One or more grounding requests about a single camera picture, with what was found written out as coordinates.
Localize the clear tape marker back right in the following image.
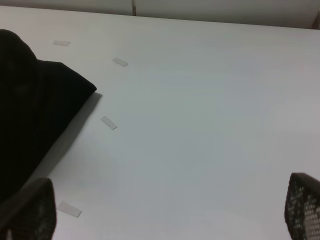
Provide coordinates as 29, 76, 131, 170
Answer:
112, 57, 128, 67

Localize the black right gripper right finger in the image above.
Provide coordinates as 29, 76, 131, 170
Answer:
284, 172, 320, 240

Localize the clear tape marker back middle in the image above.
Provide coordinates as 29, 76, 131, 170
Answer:
53, 40, 70, 47

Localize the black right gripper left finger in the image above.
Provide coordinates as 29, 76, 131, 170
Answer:
0, 178, 57, 240

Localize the clear tape marker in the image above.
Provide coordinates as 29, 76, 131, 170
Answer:
53, 40, 70, 47
57, 201, 82, 218
101, 116, 118, 130
112, 57, 128, 67

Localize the clear tape marker front right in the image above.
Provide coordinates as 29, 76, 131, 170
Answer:
57, 201, 82, 218

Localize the black short sleeve shirt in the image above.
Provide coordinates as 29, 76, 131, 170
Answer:
0, 29, 96, 201

